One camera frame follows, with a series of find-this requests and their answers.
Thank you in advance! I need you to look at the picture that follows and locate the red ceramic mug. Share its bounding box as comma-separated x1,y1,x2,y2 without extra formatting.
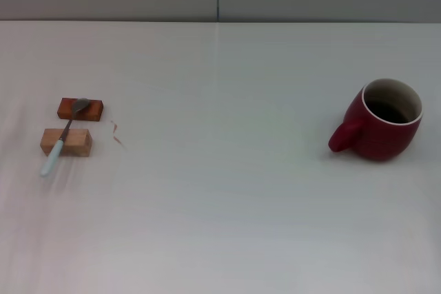
327,78,424,163

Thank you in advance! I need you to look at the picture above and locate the blue-handled metal spoon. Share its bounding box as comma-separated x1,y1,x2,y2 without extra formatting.
40,97,92,178

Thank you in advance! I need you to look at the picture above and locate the reddish brown wooden block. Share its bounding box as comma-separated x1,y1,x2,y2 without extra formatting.
56,97,105,123

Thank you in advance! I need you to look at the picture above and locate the light wooden block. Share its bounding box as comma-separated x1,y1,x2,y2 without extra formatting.
40,128,93,158

